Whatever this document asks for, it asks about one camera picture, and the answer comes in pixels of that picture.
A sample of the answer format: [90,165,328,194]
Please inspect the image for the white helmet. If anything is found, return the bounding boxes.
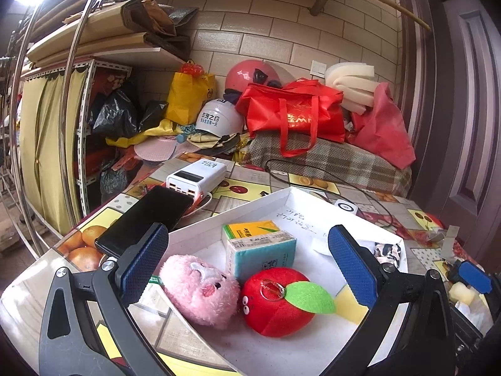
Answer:
[194,98,245,136]

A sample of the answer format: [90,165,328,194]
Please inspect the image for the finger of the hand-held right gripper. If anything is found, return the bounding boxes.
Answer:
[448,259,493,294]

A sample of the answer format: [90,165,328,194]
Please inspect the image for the steel pipe frame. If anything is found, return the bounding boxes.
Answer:
[0,0,145,259]

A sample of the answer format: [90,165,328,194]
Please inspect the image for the stack of wooden boards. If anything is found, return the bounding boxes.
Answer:
[23,2,189,67]

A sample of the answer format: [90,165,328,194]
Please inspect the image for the white cardboard box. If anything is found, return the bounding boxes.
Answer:
[149,186,410,376]

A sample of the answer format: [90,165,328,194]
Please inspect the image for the yellow sponge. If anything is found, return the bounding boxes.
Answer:
[333,284,370,326]

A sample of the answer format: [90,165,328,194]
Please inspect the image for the yellow paper bag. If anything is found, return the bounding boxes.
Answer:
[164,71,216,126]

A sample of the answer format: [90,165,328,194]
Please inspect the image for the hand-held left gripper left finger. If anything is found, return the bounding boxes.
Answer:
[38,222,170,376]

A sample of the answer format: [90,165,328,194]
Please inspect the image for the black and white patterned cloth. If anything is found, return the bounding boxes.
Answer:
[372,241,405,269]

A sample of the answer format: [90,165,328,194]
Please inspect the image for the bamboo pole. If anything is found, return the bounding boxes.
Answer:
[340,0,431,32]

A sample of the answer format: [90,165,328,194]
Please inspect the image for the brown cardboard pieces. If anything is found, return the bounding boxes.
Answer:
[121,0,198,59]

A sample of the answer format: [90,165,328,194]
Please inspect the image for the white foam roll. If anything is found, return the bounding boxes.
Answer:
[325,63,378,112]

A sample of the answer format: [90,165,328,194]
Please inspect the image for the black smartphone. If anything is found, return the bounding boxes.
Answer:
[95,185,194,259]

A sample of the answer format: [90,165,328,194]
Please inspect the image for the red plastic bag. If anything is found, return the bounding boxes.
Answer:
[346,82,416,169]

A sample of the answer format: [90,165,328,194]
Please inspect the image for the white metal rack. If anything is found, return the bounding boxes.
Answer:
[74,59,134,220]

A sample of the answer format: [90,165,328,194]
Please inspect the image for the plaid blanket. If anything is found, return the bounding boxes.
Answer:
[243,129,412,196]

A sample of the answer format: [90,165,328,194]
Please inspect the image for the white power bank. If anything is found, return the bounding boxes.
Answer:
[165,159,228,200]

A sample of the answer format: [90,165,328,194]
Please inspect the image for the white charging cable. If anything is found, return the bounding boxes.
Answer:
[182,192,214,217]

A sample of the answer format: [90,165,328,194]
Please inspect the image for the pink helmet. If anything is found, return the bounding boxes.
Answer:
[225,60,292,95]

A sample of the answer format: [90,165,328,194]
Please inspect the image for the thin black cable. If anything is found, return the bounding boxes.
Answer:
[264,159,394,228]

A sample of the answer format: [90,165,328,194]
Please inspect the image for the teal tissue pack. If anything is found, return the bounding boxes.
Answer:
[221,221,298,283]

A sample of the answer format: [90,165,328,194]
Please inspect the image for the pink sun hat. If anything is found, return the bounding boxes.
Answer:
[134,139,177,163]

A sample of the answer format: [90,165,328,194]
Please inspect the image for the cream foam piece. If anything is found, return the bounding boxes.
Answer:
[448,282,476,306]

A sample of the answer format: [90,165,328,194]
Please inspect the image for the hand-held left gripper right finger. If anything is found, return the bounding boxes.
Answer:
[317,224,457,376]

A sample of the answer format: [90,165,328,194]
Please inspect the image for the black plastic bag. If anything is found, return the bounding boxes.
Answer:
[100,160,130,204]
[139,100,169,132]
[92,86,142,138]

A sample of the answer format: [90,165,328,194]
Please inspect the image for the pink plush toy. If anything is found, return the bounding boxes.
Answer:
[158,254,241,330]

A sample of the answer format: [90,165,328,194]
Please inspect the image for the red apple plush toy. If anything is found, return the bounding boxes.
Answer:
[239,267,337,338]

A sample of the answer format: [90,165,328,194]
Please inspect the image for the yellow crumpled cloth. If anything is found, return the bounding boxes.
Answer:
[106,119,196,149]

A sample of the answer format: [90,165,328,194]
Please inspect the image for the red tote bag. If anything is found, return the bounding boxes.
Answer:
[235,79,347,157]

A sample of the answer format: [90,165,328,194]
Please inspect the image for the brown door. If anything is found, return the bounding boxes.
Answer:
[395,0,501,279]

